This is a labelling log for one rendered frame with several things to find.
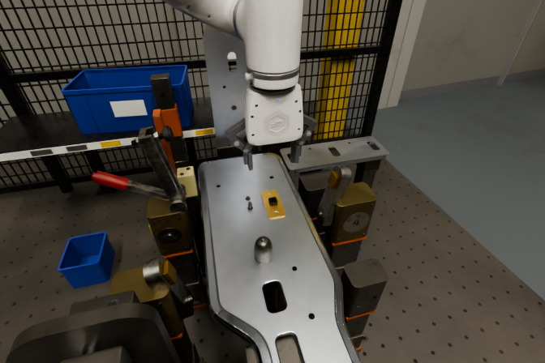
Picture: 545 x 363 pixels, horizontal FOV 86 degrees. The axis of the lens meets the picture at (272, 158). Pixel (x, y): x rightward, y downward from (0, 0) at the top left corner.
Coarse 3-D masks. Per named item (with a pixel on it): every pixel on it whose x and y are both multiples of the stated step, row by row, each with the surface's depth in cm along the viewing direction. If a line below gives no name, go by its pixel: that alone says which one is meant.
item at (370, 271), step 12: (348, 264) 53; (360, 264) 53; (372, 264) 53; (348, 276) 51; (360, 276) 51; (372, 276) 51; (384, 276) 51; (348, 288) 52; (360, 288) 50; (372, 288) 51; (348, 300) 53; (360, 300) 52; (372, 300) 54; (348, 312) 55; (360, 312) 55; (372, 312) 57; (348, 324) 59; (360, 324) 60; (360, 336) 63; (360, 348) 67
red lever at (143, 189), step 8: (96, 176) 49; (104, 176) 50; (112, 176) 50; (104, 184) 50; (112, 184) 50; (120, 184) 51; (128, 184) 52; (136, 184) 53; (144, 184) 54; (136, 192) 53; (144, 192) 53; (152, 192) 54; (160, 192) 54; (168, 200) 56
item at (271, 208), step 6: (264, 192) 67; (270, 192) 67; (276, 192) 67; (264, 198) 65; (270, 198) 64; (276, 198) 64; (264, 204) 64; (270, 204) 63; (276, 204) 63; (270, 210) 62; (276, 210) 62; (282, 210) 62; (270, 216) 61; (276, 216) 61
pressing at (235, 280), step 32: (224, 160) 77; (256, 160) 77; (224, 192) 67; (256, 192) 67; (288, 192) 67; (224, 224) 59; (256, 224) 59; (288, 224) 59; (224, 256) 53; (288, 256) 53; (320, 256) 53; (224, 288) 48; (256, 288) 48; (288, 288) 48; (320, 288) 48; (224, 320) 44; (256, 320) 44; (288, 320) 44; (320, 320) 44; (256, 352) 41; (320, 352) 41; (352, 352) 41
